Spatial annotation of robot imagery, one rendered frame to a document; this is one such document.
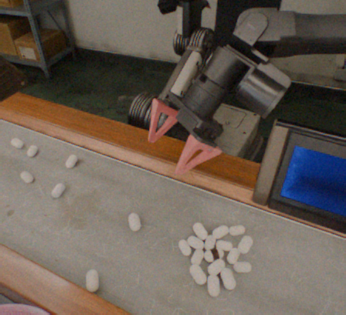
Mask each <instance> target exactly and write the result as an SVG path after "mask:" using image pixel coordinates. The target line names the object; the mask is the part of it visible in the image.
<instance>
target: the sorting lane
mask: <svg viewBox="0 0 346 315"><path fill-rule="evenodd" d="M12 138H18V139H19V140H21V141H22V142H23V144H24V146H23V147H21V148H17V147H15V146H12V143H11V141H12ZM31 146H37V147H38V151H37V152H36V154H35V155H34V156H32V157H30V156H28V155H27V151H28V149H29V148H30V147H31ZM71 154H75V155H76V157H77V162H76V163H75V165H74V166H73V167H72V168H68V167H67V166H66V162H67V160H68V159H69V156H70V155H71ZM23 171H27V172H29V173H30V174H31V175H32V177H33V181H32V182H29V183H27V182H26V181H24V180H23V179H22V178H21V176H20V175H21V173H22V172H23ZM58 184H63V185H64V186H65V190H64V191H63V193H62V194H61V195H60V196H59V197H58V198H55V197H53V195H52V191H53V189H54V188H55V187H56V186H57V185H58ZM133 213H135V214H138V216H139V219H140V223H141V227H140V229H139V230H137V231H134V230H131V228H130V226H129V221H128V216H129V214H133ZM196 222H200V223H202V226H203V228H204V229H205V230H206V231H207V233H208V236H209V235H212V231H213V230H215V229H217V228H218V227H219V226H221V225H226V226H227V227H228V229H229V228H230V227H232V226H237V225H242V226H243V227H244V229H245V232H244V233H243V234H242V235H235V236H234V235H230V234H229V232H228V233H227V235H225V236H223V237H222V238H219V239H216V241H215V245H214V248H216V247H217V246H216V243H217V242H218V241H219V240H223V241H227V242H231V243H232V249H234V248H237V249H238V244H240V242H241V241H242V239H243V236H250V237H251V239H252V241H253V244H252V245H251V246H250V249H249V251H248V252H247V253H241V252H240V255H239V258H238V259H237V260H236V262H248V263H249V264H250V265H251V270H250V271H249V272H248V273H238V272H236V271H235V270H234V268H233V265H234V264H230V263H229V262H228V261H227V255H228V254H229V253H230V251H231V250H230V251H225V250H223V252H224V255H223V257H222V258H221V260H223V261H224V262H225V268H229V269H231V270H232V274H233V278H234V280H235V281H236V286H235V288H233V289H232V290H228V289H226V288H225V285H224V282H223V280H222V277H221V272H220V273H218V274H217V277H218V278H219V288H220V292H219V295H218V296H210V295H209V288H208V277H209V265H210V264H212V263H213V262H214V261H211V262H209V261H206V260H205V257H204V256H203V258H202V261H201V263H200V264H199V266H200V267H201V268H202V271H203V273H204V274H205V275H206V282H205V283H203V284H198V283H196V282H195V280H194V279H193V276H192V275H191V273H190V268H191V266H192V265H193V264H192V257H193V255H194V252H195V250H196V249H195V248H194V247H192V246H190V248H191V250H192V251H191V253H190V254H189V255H187V256H186V255H184V254H183V253H182V252H181V250H180V248H179V246H178V243H179V241H180V240H182V239H184V240H185V241H186V242H187V239H188V238H189V237H190V236H194V237H196V238H198V237H197V235H196V234H195V232H194V229H193V227H194V224H195V223H196ZM208 236H207V237H208ZM0 243H2V244H4V245H5V246H8V247H9V248H10V249H12V250H14V251H16V252H18V253H20V254H22V255H24V256H25V257H27V258H29V259H31V260H32V261H35V262H37V263H38V264H39V265H41V266H44V267H46V268H47V269H50V270H52V271H53V272H54V273H57V274H58V275H60V276H61V277H63V278H67V279H68V280H69V281H71V282H73V283H75V284H76V285H77V286H81V287H83V288H84V289H86V290H87V287H86V285H87V283H86V274H87V273H88V272H89V271H90V270H91V269H95V270H96V271H97V273H98V282H99V286H98V290H96V291H95V292H92V293H95V294H96V295H98V296H99V297H101V298H103V299H105V300H106V301H109V302H111V303H113V304H115V305H116V306H117V307H120V308H121V309H124V310H126V311H127V312H129V313H131V314H133V315H346V239H345V238H343V237H339V236H336V235H333V234H330V233H329V232H325V231H321V230H319V229H316V228H313V227H310V226H309V225H304V224H301V223H299V222H295V221H293V220H290V219H288V218H283V217H281V216H278V215H275V214H273V213H270V212H265V211H263V210H260V209H258V208H254V207H252V206H250V205H244V204H243V203H240V202H237V201H234V200H232V199H229V198H227V197H222V196H220V195H216V194H213V193H211V192H210V191H206V190H203V189H199V188H195V187H193V186H191V185H187V184H186V183H183V182H180V181H175V180H173V179H170V178H167V177H165V176H162V175H159V174H156V173H154V172H150V171H146V170H144V169H142V168H138V167H136V166H134V165H132V164H126V163H124V162H121V161H118V160H116V159H113V158H111V157H108V156H105V155H102V154H98V153H95V152H92V151H89V150H87V149H85V148H82V147H79V146H75V145H72V144H69V143H66V142H64V141H61V140H59V139H56V138H52V137H48V136H46V135H44V134H41V133H39V132H36V131H34V130H28V129H25V128H24V127H20V126H19V125H16V124H12V123H8V122H6V121H4V120H0Z"/></svg>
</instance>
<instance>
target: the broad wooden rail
mask: <svg viewBox="0 0 346 315"><path fill-rule="evenodd" d="M0 120H4V121H6V122H8V123H12V124H16V125H19V126H20V127H24V128H25V129H28V130H34V131H36V132H39V133H41V134H44V135H46V136H48V137H52V138H56V139H59V140H61V141H64V142H66V143H69V144H72V145H75V146H79V147H82V148H85V149H87V150H89V151H92V152H95V153H98V154H102V155H105V156H108V157H109V158H113V159H116V160H118V161H121V162H124V163H126V164H132V165H134V166H136V167H138V168H142V169H144V170H146V171H150V172H154V173H156V174H159V175H162V176H165V177H167V178H170V179H173V180H175V181H180V182H183V183H186V184H187V185H191V186H193V187H195V188H199V189H203V190H206V191H210V192H211V193H213V194H216V195H220V196H222V197H227V198H229V199H232V200H234V201H237V202H240V203H243V204H244V205H250V206H252V207H254V208H258V209H260V210H263V211H265V212H270V213H273V214H275V215H278V216H281V217H283V218H288V219H290V220H293V221H295V222H299V223H301V224H304V225H309V226H310V227H313V228H316V229H319V230H321V231H325V232H329V233H330V234H333V235H336V236H339V237H343V238H345V239H346V235H344V234H342V233H340V232H337V231H334V230H330V229H326V228H325V227H322V226H319V225H314V224H312V223H310V222H306V221H304V220H302V219H299V218H294V217H291V216H289V215H286V214H283V213H282V212H275V211H274V210H271V209H268V207H267V206H265V207H264V206H262V205H257V204H254V203H253V200H252V197H253V190H254V188H255V185H256V181H257V180H256V178H257V175H258V174H259V171H260V165H261V163H255V162H252V161H248V160H245V159H243V158H240V157H237V156H233V155H228V154H224V153H220V155H216V156H215V157H212V158H211V159H209V160H207V161H204V162H203V163H201V164H197V165H196V166H194V167H193V168H192V169H190V170H189V171H187V172H185V173H184V174H182V175H178V174H176V173H175V171H176V168H177V166H178V161H179V159H180V157H181V154H182V152H183V150H184V148H185V145H186V141H181V140H179V139H176V138H173V137H167V136H164V135H162V136H161V137H160V138H158V139H157V140H156V141H155V142H154V143H152V142H150V141H149V140H148V137H149V132H150V131H149V130H145V129H141V128H137V127H134V126H131V125H128V124H124V123H121V122H118V121H116V120H109V119H107V118H104V117H100V116H97V115H95V114H92V113H85V112H83V111H80V110H77V109H73V108H71V107H67V106H64V105H59V104H57V103H53V102H50V101H47V100H43V99H40V98H35V97H32V96H29V95H26V94H24V93H20V92H17V93H16V94H14V95H13V96H12V97H9V98H8V99H7V100H4V101H2V102H1V103H0Z"/></svg>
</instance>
